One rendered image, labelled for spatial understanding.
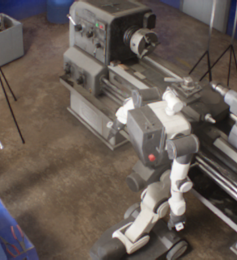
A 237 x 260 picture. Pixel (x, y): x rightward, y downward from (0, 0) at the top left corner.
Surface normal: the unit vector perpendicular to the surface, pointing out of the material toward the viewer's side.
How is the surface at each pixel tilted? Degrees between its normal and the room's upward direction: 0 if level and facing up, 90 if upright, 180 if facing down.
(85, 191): 0
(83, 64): 32
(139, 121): 0
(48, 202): 0
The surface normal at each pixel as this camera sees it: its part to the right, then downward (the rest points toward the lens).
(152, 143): 0.37, 0.62
